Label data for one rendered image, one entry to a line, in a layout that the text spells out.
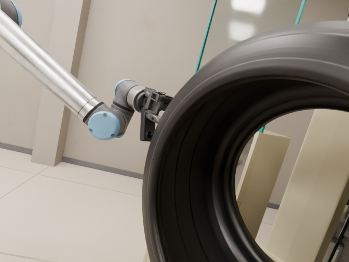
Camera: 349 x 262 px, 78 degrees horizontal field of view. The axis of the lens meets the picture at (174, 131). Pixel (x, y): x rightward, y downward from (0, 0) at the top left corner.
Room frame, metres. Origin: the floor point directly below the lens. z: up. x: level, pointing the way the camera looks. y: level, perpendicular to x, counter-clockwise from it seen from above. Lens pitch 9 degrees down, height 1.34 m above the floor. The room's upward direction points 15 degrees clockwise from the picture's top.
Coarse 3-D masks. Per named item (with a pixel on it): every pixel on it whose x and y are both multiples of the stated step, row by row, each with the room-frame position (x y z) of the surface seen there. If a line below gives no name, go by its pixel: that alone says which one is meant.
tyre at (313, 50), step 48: (240, 48) 0.36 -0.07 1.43; (288, 48) 0.30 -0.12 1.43; (336, 48) 0.26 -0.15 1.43; (192, 96) 0.41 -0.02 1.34; (240, 96) 0.60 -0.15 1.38; (288, 96) 0.56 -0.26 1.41; (336, 96) 0.49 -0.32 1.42; (192, 144) 0.61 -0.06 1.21; (240, 144) 0.64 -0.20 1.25; (144, 192) 0.46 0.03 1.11; (192, 192) 0.61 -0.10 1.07; (192, 240) 0.53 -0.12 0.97; (240, 240) 0.56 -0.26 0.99
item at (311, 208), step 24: (312, 120) 0.63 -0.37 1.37; (336, 120) 0.59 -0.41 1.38; (312, 144) 0.61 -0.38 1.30; (336, 144) 0.57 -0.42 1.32; (312, 168) 0.60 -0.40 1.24; (336, 168) 0.56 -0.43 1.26; (288, 192) 0.62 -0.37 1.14; (312, 192) 0.58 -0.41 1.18; (336, 192) 0.55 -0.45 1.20; (288, 216) 0.61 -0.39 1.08; (312, 216) 0.57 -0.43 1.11; (336, 216) 0.56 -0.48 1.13; (288, 240) 0.59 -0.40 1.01; (312, 240) 0.55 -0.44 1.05
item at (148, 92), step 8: (152, 88) 0.75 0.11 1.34; (144, 96) 0.73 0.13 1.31; (152, 96) 0.68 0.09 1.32; (160, 96) 0.65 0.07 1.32; (168, 96) 0.67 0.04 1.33; (136, 104) 0.73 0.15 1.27; (144, 104) 0.72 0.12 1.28; (152, 104) 0.67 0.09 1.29; (160, 104) 0.65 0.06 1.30; (152, 112) 0.65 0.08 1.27
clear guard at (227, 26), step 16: (224, 0) 1.39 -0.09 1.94; (240, 0) 1.30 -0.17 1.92; (256, 0) 1.22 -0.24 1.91; (272, 0) 1.16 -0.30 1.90; (288, 0) 1.10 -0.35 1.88; (304, 0) 1.04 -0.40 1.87; (224, 16) 1.36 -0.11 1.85; (240, 16) 1.27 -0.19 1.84; (256, 16) 1.20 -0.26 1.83; (272, 16) 1.14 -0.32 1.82; (288, 16) 1.08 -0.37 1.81; (208, 32) 1.43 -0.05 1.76; (224, 32) 1.33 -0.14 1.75; (240, 32) 1.25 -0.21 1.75; (256, 32) 1.18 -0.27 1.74; (208, 48) 1.40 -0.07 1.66; (224, 48) 1.31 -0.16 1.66
